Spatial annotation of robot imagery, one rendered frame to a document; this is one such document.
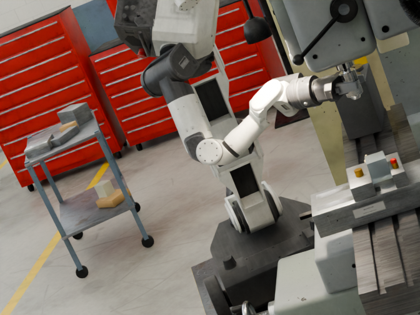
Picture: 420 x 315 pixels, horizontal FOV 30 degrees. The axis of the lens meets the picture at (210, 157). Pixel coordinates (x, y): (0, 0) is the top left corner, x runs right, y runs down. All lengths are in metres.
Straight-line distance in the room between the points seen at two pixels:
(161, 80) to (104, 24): 9.36
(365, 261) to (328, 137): 2.18
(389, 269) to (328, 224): 0.30
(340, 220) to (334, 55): 0.43
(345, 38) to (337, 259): 0.61
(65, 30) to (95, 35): 4.60
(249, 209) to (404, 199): 1.00
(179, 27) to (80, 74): 4.86
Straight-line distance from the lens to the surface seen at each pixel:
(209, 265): 3.50
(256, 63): 6.79
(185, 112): 2.33
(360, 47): 2.08
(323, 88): 2.19
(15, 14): 12.10
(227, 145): 2.31
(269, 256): 2.90
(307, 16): 2.06
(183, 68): 2.35
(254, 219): 3.02
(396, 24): 2.05
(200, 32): 2.41
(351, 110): 2.70
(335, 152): 4.10
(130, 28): 2.44
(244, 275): 2.85
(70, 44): 7.20
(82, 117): 5.29
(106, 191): 5.19
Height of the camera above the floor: 1.82
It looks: 17 degrees down
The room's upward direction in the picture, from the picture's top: 23 degrees counter-clockwise
